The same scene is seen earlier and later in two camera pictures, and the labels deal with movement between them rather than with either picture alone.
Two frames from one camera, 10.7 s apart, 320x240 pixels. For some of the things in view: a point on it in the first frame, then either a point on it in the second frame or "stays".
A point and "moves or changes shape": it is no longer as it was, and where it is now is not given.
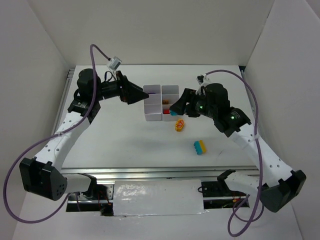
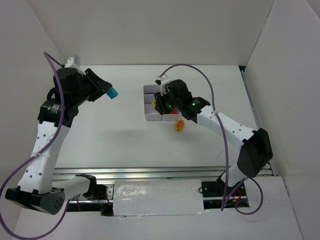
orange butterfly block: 179,125 stays
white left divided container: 152,104 stays
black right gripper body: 188,103 -> 158,105
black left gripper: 124,89 -> 92,83
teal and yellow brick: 200,147 moves or changes shape
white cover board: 149,197 stays
